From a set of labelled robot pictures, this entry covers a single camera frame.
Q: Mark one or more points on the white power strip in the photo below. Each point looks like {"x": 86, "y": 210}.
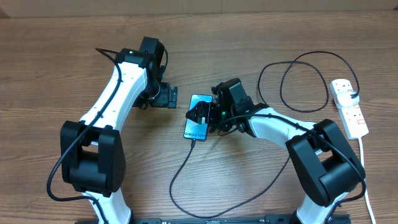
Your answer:
{"x": 352, "y": 117}

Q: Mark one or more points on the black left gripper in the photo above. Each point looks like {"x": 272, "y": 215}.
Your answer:
{"x": 166, "y": 98}

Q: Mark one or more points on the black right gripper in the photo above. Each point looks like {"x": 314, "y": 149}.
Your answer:
{"x": 204, "y": 110}

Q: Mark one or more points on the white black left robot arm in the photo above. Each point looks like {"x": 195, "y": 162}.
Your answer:
{"x": 92, "y": 157}

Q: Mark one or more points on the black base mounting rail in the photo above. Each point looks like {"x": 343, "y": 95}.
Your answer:
{"x": 268, "y": 219}

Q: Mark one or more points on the blue Galaxy S24 smartphone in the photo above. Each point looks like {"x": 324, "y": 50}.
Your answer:
{"x": 193, "y": 130}

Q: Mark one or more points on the white charger plug adapter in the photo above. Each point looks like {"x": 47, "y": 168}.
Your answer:
{"x": 346, "y": 99}

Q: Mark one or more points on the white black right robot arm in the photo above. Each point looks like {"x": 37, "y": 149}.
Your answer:
{"x": 326, "y": 165}

